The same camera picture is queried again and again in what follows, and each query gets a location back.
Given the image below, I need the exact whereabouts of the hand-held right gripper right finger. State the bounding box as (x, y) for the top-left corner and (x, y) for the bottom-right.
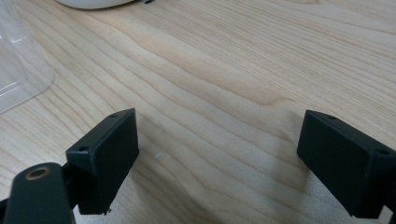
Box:
(296, 109), (396, 219)

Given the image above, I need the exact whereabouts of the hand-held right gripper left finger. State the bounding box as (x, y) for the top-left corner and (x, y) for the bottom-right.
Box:
(65, 107), (140, 217)

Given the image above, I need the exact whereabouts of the white mesh laundry basket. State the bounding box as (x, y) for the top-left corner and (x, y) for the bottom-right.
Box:
(55, 0), (138, 10)

